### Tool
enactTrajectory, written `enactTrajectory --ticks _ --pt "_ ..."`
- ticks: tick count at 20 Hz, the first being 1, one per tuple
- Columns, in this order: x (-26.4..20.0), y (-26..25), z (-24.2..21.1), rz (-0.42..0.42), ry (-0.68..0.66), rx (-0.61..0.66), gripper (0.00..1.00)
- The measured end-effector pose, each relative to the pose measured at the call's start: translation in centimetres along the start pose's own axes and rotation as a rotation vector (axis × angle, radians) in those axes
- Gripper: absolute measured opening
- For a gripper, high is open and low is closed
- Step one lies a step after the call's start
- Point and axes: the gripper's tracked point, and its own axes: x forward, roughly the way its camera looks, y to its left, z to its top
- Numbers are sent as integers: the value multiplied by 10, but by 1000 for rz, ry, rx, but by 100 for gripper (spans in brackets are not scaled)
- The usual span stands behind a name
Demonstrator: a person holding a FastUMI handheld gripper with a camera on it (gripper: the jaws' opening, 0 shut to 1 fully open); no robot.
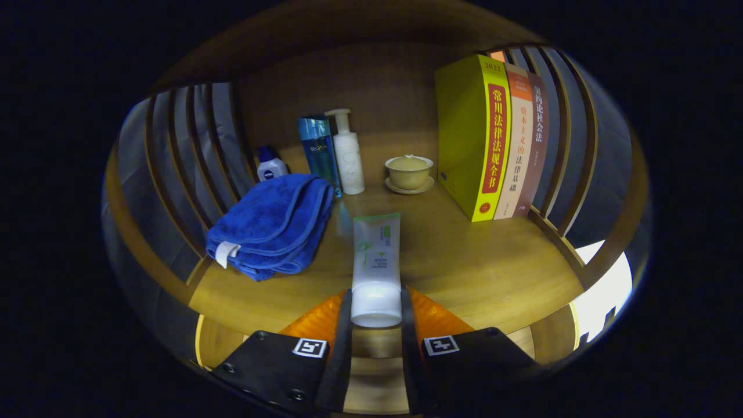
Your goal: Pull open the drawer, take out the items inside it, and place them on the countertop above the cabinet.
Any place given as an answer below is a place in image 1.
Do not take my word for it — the wooden cabinet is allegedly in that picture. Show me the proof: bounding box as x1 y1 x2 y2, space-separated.
103 0 654 378

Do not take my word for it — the beige saucer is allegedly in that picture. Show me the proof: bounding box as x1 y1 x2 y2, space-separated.
385 176 435 196

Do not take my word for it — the folded blue towel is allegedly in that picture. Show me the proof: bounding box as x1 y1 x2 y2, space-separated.
206 173 335 282

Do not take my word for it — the wooden countertop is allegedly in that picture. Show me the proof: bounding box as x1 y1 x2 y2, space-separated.
189 131 586 337

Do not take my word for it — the brown book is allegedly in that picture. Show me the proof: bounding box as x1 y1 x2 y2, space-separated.
513 73 550 218

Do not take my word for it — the thick yellow book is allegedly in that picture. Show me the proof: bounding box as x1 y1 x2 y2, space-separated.
435 54 511 223

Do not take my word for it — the beige lidded teacup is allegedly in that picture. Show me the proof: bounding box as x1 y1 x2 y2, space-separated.
385 154 434 190

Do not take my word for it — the small white bottle blue cap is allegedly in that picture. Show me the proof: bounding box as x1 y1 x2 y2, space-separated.
256 145 289 182

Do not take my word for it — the white pump bottle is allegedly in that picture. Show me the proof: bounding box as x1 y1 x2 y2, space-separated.
324 108 366 196

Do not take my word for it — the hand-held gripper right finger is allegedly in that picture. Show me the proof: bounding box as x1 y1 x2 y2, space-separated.
401 284 544 417

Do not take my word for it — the orange and cream book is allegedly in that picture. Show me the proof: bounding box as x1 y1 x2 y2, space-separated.
492 61 533 221

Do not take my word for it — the tall blue bottle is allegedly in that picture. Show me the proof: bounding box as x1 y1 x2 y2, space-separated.
298 115 343 199

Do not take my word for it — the white green cleanser tube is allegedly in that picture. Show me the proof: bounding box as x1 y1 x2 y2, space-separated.
350 212 403 329

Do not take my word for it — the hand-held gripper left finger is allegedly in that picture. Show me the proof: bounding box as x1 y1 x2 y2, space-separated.
209 289 354 417

